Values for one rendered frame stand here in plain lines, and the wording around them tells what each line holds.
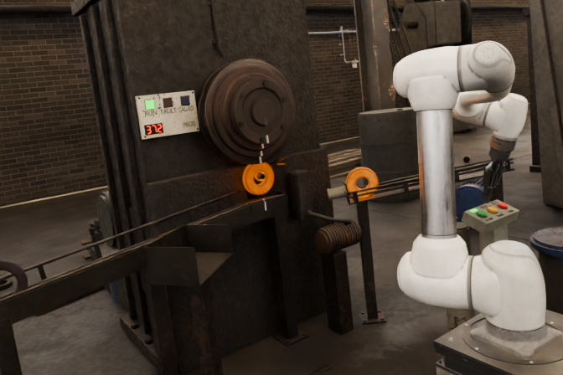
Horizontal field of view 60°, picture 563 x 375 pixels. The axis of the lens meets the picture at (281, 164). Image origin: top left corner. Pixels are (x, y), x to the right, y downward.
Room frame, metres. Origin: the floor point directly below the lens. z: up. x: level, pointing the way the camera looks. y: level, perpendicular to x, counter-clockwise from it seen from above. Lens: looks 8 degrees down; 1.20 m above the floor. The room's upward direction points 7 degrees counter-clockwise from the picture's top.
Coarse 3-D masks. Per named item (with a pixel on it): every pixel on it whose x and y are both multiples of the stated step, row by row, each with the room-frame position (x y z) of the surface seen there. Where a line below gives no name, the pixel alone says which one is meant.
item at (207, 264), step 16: (192, 224) 1.87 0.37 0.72; (208, 224) 1.84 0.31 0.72; (224, 224) 1.81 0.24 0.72; (160, 240) 1.73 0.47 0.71; (176, 240) 1.82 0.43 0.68; (192, 240) 1.87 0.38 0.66; (208, 240) 1.84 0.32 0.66; (224, 240) 1.82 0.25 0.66; (160, 256) 1.62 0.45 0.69; (176, 256) 1.59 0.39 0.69; (192, 256) 1.57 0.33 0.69; (208, 256) 1.80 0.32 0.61; (224, 256) 1.78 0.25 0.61; (160, 272) 1.62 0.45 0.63; (176, 272) 1.60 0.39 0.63; (192, 272) 1.57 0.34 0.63; (208, 272) 1.66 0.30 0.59; (192, 288) 1.72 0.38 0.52; (208, 288) 1.74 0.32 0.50; (192, 304) 1.73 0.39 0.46; (208, 304) 1.73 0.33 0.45; (208, 320) 1.71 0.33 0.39; (208, 336) 1.71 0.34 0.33; (208, 352) 1.71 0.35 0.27; (208, 368) 1.72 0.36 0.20
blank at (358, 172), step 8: (360, 168) 2.35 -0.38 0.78; (368, 168) 2.36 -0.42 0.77; (352, 176) 2.35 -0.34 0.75; (360, 176) 2.35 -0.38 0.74; (368, 176) 2.34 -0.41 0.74; (376, 176) 2.34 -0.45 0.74; (352, 184) 2.35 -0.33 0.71; (368, 184) 2.37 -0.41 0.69; (376, 184) 2.34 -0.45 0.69; (360, 192) 2.35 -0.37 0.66
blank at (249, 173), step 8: (248, 168) 2.19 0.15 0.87; (256, 168) 2.21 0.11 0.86; (264, 168) 2.23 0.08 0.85; (248, 176) 2.18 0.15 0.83; (272, 176) 2.25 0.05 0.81; (248, 184) 2.18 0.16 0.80; (256, 184) 2.21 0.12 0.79; (264, 184) 2.23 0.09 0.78; (272, 184) 2.25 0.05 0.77; (256, 192) 2.20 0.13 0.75; (264, 192) 2.22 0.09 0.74
